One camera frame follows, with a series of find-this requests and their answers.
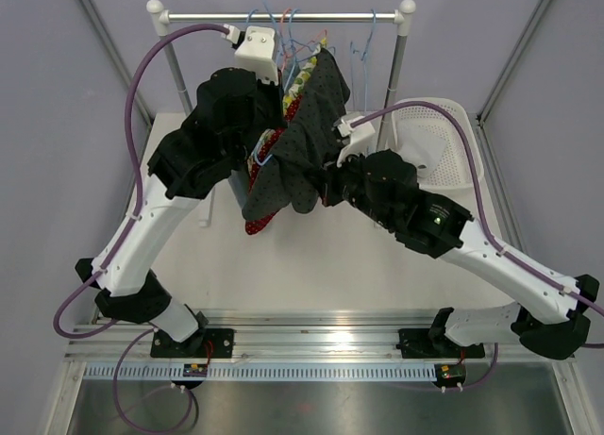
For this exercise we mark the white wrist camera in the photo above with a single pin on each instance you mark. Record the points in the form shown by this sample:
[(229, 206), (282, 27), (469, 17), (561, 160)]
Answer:
[(255, 51), (354, 139)]

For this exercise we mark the white perforated plastic basket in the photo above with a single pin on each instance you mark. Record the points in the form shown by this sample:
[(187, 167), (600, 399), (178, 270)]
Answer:
[(447, 119)]

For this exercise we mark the white skirt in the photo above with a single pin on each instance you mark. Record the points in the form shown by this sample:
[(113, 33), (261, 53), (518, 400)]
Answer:
[(419, 147)]

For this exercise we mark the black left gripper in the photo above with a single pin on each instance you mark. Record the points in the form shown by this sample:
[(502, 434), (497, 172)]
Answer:
[(275, 92)]

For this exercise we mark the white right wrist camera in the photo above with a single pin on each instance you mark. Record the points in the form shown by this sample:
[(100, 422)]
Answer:
[(354, 139)]

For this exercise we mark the red polka dot skirt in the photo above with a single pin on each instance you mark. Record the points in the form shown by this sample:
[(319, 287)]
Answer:
[(266, 185)]

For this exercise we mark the pink wire hanger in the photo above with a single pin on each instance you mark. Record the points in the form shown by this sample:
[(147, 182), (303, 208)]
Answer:
[(295, 52)]

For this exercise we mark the light blue denim skirt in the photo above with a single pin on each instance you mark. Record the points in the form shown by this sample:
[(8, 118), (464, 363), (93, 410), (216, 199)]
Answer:
[(239, 184)]

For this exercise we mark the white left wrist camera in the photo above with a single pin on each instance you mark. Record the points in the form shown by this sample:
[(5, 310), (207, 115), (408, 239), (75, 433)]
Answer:
[(255, 51)]

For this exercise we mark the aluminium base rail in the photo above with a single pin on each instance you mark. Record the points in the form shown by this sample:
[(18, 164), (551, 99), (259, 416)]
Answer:
[(388, 348)]

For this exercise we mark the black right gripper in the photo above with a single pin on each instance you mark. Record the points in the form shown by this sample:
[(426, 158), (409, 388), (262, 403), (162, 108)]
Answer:
[(331, 175)]

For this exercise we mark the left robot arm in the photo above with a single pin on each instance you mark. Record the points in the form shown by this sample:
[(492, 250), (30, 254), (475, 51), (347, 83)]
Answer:
[(234, 107)]

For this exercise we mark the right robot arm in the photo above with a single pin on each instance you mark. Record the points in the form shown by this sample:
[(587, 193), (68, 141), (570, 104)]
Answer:
[(547, 314)]

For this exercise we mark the lemon print skirt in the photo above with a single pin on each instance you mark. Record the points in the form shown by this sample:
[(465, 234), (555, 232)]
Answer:
[(300, 78)]

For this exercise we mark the dark green dotted skirt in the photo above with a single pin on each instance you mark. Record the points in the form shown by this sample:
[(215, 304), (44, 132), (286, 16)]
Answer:
[(312, 140)]

